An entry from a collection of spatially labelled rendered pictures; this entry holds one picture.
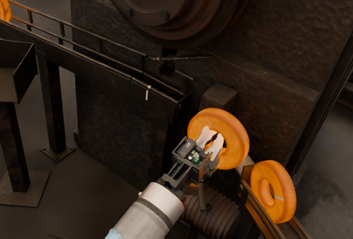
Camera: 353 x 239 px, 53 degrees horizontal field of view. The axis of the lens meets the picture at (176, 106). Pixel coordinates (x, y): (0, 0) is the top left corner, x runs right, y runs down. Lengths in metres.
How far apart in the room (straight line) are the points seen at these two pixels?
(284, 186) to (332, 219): 1.09
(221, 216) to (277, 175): 0.27
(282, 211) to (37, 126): 1.52
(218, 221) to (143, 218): 0.45
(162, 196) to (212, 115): 0.23
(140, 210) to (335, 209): 1.44
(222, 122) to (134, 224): 0.30
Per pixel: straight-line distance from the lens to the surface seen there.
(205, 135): 0.83
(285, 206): 0.91
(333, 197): 2.07
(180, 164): 0.75
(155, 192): 0.72
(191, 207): 1.12
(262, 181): 0.98
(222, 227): 1.11
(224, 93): 1.07
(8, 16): 1.76
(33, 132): 2.08
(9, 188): 1.83
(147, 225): 0.70
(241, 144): 0.82
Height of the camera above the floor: 1.42
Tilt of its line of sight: 39 degrees down
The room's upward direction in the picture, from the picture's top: 10 degrees clockwise
